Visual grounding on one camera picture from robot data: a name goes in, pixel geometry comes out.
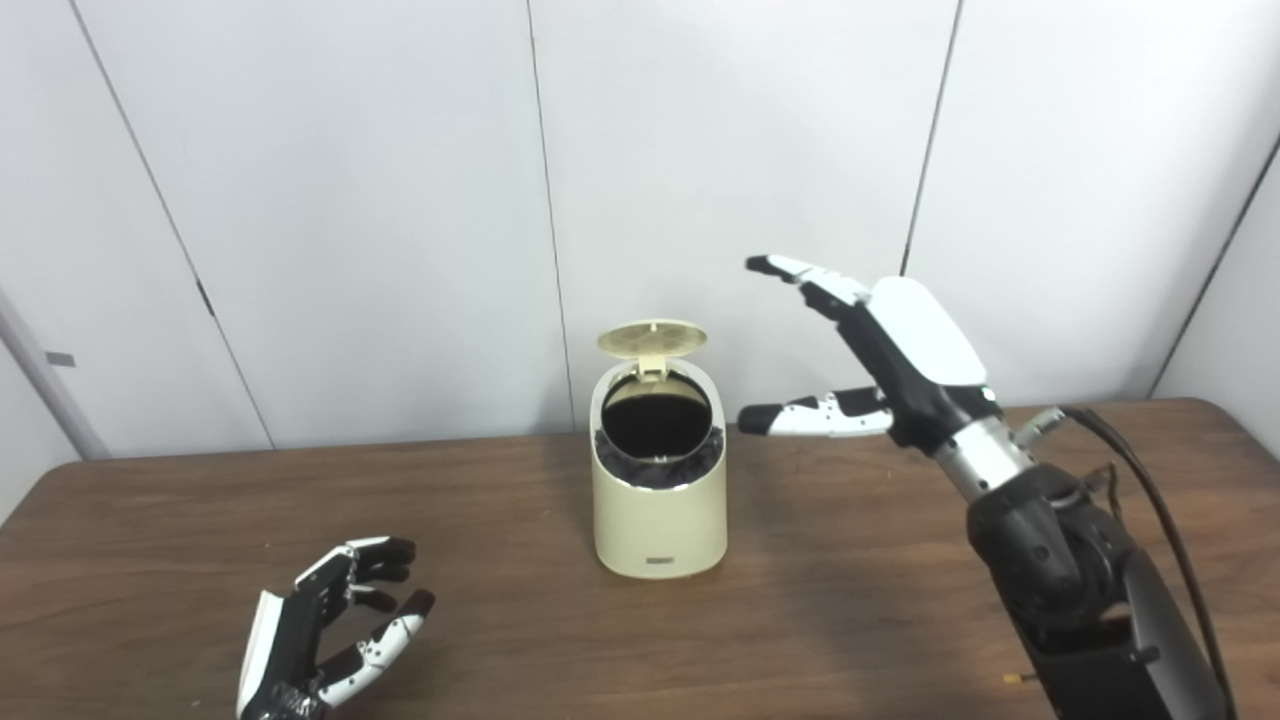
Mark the white and black right hand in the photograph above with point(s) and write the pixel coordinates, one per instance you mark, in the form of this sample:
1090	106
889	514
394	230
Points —
920	350

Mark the white and black left hand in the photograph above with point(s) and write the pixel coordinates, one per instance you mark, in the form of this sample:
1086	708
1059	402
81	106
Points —
290	650

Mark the round cream bin lid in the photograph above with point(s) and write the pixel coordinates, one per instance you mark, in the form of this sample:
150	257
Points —
652	338

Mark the cream-colored table bin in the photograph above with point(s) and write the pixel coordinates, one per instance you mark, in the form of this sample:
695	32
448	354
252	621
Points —
660	525

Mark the black bin liner bag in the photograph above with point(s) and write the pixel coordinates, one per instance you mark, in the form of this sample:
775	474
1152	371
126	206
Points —
660	475

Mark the grey wall post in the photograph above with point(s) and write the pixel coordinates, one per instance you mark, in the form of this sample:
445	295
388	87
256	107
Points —
55	400

